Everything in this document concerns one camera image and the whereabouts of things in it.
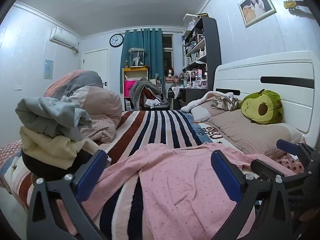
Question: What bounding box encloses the white door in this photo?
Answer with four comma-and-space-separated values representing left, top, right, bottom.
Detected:
82, 49, 109, 89

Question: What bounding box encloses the striped blanket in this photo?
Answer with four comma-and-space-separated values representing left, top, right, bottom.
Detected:
0, 109, 253, 240

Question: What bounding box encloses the grey and cream clothes pile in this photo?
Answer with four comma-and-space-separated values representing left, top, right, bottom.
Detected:
19, 126, 101, 170

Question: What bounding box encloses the glass display case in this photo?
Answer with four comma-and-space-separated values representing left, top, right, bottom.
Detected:
128, 47, 146, 68

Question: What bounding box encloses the round wall clock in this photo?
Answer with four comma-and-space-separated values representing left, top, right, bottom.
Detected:
109, 34, 124, 48

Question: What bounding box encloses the beige pillow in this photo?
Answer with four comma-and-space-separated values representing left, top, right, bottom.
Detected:
207, 110, 293, 157

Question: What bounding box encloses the leaf patterned cloth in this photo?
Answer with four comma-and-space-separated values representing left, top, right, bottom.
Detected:
210, 95, 242, 111

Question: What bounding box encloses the white fluffy cloth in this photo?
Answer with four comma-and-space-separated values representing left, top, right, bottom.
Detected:
180, 92, 234, 113

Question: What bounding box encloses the yellow shelf cart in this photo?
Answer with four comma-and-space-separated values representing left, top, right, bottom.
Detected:
122, 66, 150, 111

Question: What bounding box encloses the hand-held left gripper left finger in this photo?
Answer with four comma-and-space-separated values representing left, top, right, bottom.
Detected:
26, 149, 110, 240

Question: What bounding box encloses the framed wall picture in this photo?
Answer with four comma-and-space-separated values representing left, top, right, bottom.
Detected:
238, 0, 277, 28

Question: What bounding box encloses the rolled pink grey duvet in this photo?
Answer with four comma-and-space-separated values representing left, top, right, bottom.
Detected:
44, 70, 123, 144

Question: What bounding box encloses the window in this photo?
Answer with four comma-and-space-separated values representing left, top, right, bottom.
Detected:
162, 34, 174, 77

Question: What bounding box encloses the black garment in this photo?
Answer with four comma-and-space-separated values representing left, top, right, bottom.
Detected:
21, 148, 96, 182

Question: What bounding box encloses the pink bag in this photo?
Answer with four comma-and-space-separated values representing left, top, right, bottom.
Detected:
124, 80, 139, 98

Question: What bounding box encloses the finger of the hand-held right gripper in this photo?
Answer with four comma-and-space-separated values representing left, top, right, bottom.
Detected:
276, 139, 320, 173
250, 159, 320, 188

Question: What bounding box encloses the wig mannequin head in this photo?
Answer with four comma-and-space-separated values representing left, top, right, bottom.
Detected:
165, 66, 176, 83

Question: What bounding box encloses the avocado plush toy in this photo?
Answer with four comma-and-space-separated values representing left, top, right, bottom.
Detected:
237, 89, 284, 125

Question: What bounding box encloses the grey garment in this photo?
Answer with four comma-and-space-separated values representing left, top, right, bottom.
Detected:
15, 96, 93, 142

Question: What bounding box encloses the pink dotted shirt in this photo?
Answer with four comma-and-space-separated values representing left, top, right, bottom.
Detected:
56, 142, 297, 240

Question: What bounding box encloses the dark bookshelf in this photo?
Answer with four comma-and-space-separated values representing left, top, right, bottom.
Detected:
182, 14, 222, 90

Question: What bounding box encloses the grey blanket on chair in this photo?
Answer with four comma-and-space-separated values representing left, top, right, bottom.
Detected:
130, 77, 162, 108

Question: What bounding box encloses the white air conditioner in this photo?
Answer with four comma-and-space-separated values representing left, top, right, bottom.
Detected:
49, 27, 80, 54

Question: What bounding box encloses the cluttered desk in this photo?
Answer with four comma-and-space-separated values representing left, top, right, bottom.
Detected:
172, 84, 213, 108

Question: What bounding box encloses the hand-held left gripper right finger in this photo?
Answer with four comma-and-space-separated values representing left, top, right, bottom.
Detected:
211, 150, 294, 240

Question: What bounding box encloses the white bed headboard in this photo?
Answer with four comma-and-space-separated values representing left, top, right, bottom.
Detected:
214, 50, 320, 144

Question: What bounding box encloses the yellow guitar headstock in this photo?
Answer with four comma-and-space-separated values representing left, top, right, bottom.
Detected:
283, 0, 313, 12

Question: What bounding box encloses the small wall poster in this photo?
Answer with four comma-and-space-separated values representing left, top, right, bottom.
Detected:
44, 59, 54, 79

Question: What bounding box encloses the pink white pillow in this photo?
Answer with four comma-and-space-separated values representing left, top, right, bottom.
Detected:
191, 92, 242, 122

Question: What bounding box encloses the teal curtain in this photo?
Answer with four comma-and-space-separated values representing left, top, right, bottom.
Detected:
120, 28, 164, 98

